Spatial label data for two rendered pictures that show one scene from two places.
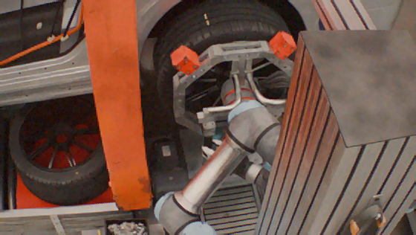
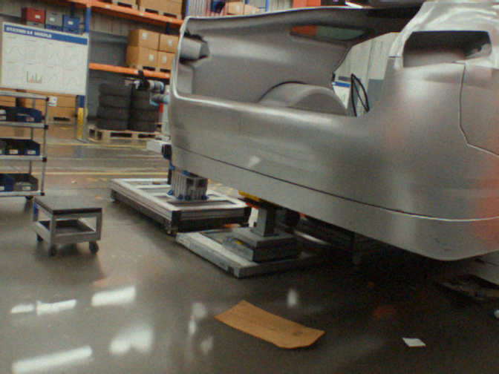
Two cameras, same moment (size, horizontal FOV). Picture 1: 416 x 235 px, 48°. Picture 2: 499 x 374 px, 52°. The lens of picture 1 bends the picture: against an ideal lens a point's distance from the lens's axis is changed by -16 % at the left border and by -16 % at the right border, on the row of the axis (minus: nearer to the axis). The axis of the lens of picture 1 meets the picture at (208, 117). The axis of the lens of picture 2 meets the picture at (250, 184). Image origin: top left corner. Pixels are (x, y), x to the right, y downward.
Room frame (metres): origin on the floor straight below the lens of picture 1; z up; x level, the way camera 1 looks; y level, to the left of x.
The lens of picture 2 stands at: (5.00, -1.90, 1.25)
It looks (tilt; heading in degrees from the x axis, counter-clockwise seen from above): 10 degrees down; 153
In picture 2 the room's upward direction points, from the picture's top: 7 degrees clockwise
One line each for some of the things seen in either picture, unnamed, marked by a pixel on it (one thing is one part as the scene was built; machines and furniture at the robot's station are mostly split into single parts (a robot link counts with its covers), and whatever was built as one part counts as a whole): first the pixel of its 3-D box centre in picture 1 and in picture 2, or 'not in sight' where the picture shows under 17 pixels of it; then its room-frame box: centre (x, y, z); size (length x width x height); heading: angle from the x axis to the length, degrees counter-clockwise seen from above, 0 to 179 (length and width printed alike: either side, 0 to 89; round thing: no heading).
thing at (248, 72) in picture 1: (270, 82); not in sight; (1.50, -0.24, 1.03); 0.19 x 0.18 x 0.11; 13
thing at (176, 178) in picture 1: (167, 172); (282, 222); (1.55, 0.19, 0.26); 0.42 x 0.18 x 0.35; 13
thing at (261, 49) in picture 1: (236, 92); not in sight; (1.59, -0.12, 0.85); 0.54 x 0.07 x 0.54; 103
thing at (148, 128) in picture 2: not in sight; (128, 111); (-6.09, 0.57, 0.55); 1.40 x 0.80 x 1.09; 105
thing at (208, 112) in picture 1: (222, 87); not in sight; (1.45, -0.05, 1.03); 0.19 x 0.18 x 0.11; 13
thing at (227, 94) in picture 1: (240, 104); not in sight; (1.52, -0.13, 0.85); 0.21 x 0.14 x 0.14; 13
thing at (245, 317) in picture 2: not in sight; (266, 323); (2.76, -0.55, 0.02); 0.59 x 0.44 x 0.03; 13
